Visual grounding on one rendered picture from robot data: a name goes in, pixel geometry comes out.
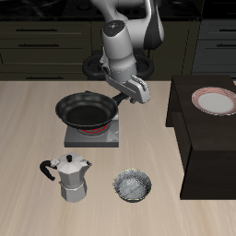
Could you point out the white plate with red rim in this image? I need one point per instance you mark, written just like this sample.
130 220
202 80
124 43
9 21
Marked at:
215 102

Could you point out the dark wooden cabinet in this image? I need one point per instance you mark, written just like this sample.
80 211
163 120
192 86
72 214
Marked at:
206 144

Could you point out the dark grey stove plate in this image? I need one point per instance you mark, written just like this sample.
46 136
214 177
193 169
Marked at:
92 139

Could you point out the grey speckled bowl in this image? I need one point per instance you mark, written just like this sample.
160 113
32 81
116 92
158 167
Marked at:
132 185

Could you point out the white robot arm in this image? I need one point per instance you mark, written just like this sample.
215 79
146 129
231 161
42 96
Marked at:
118 46

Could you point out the dark kitchen cupboards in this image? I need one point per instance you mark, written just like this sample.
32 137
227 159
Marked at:
46 58

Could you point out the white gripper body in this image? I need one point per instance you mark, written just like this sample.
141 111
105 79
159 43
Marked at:
129 89

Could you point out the black frying pan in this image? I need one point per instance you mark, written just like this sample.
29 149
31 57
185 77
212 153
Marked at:
87 112

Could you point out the silver moka pot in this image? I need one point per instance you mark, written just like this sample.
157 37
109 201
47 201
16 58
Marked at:
72 178

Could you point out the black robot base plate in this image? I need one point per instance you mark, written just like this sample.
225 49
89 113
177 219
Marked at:
92 68

